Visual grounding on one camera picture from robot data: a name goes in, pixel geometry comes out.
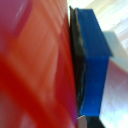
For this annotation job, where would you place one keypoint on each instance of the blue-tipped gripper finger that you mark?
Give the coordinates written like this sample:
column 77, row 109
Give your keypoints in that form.
column 93, row 63

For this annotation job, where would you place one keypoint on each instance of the red plastic cup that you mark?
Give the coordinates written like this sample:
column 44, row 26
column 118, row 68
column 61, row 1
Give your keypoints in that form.
column 36, row 66

